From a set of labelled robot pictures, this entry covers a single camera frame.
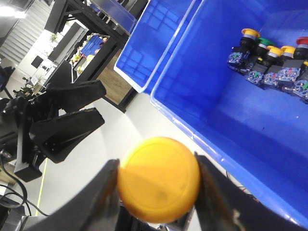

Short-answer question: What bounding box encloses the black shelf rack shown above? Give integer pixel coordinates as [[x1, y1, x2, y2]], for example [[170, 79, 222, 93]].
[[45, 0, 148, 113]]

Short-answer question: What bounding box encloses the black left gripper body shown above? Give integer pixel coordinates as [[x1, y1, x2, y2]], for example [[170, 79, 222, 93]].
[[0, 96, 48, 182]]

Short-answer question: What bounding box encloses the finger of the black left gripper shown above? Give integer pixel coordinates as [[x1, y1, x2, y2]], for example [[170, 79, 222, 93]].
[[29, 108, 104, 163], [28, 80, 106, 116]]

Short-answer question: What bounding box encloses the yellow button switch right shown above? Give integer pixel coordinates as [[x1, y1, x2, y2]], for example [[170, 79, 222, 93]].
[[279, 45, 301, 88]]

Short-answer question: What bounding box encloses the yellow button switch left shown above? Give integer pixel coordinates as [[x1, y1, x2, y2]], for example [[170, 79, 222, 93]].
[[227, 28, 260, 72]]

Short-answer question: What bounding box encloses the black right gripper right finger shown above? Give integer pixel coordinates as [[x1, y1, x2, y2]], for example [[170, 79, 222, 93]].
[[194, 153, 301, 231]]

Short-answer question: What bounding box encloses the green button switch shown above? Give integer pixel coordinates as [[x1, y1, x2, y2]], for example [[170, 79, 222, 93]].
[[246, 37, 274, 85]]

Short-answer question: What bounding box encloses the yellow button switch middle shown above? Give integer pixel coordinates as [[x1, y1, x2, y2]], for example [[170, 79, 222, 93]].
[[261, 45, 283, 89]]

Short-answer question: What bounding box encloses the red button switch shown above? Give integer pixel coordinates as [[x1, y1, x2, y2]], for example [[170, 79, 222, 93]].
[[294, 36, 308, 104]]

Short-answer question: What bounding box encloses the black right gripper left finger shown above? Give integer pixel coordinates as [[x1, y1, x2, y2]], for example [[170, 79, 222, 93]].
[[25, 159, 120, 231]]

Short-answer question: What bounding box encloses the yellow push button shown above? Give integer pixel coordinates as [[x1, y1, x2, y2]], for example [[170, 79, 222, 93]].
[[117, 137, 201, 223]]

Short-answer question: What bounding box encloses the blue crate beside parts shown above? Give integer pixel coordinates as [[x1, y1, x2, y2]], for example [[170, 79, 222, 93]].
[[114, 0, 201, 94]]

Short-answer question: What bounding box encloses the yellow button switch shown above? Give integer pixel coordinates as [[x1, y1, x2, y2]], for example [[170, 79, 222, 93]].
[[227, 28, 260, 72], [279, 45, 301, 88], [261, 45, 283, 89]]

